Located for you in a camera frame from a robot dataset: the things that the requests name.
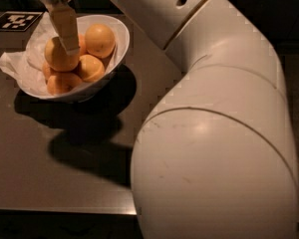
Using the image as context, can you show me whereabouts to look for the large orange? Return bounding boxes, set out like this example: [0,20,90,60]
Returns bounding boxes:
[44,37,80,72]

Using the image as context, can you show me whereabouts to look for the left low orange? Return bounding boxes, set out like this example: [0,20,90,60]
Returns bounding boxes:
[42,62,56,81]

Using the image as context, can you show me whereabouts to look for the white ceramic bowl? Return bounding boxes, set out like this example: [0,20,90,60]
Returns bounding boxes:
[15,14,131,104]

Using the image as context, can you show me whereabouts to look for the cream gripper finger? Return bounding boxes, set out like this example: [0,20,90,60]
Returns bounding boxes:
[48,1,80,55]

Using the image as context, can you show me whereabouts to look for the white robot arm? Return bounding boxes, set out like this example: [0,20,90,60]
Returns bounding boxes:
[111,0,299,239]

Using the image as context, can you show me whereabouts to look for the white crumpled paper liner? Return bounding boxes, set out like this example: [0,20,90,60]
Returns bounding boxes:
[0,13,56,99]

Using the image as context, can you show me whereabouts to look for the black white fiducial marker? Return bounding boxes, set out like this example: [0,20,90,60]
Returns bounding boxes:
[0,11,42,32]

